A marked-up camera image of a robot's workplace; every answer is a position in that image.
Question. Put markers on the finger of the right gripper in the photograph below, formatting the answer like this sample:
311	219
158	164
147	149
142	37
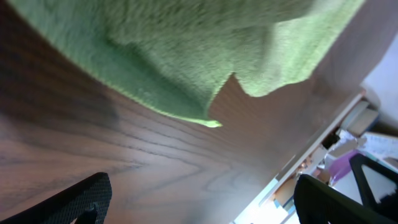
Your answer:
377	184

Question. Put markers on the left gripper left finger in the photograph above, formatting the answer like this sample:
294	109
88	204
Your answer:
85	202

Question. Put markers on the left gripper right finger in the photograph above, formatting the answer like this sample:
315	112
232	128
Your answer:
317	203

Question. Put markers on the light green cloth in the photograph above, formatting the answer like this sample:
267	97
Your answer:
174	56

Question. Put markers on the cluttered shelf beyond table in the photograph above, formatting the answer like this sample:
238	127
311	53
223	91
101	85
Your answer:
327	161

